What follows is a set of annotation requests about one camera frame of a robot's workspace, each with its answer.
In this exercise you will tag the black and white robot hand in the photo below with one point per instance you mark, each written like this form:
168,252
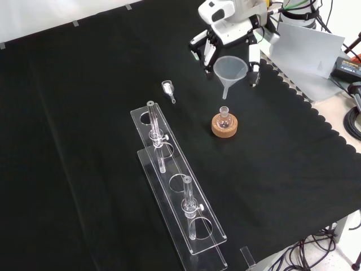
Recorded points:
231,26

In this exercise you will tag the small clear acrylic block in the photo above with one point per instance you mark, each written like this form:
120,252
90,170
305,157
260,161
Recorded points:
247,256

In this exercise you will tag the clear round-bottom flask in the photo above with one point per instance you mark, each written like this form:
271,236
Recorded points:
224,120

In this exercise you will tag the black power adapter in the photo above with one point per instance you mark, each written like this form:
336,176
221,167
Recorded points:
348,67

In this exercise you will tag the translucent white plastic funnel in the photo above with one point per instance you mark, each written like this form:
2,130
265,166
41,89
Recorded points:
229,69

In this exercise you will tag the clear acrylic funnel stand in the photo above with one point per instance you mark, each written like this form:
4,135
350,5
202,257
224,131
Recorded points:
187,192

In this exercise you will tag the black bench cloth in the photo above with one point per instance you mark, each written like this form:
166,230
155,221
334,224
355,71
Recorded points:
84,141

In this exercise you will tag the pale grey board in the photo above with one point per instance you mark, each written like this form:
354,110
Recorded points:
304,50

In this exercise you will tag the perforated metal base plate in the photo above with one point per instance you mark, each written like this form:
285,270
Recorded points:
313,89

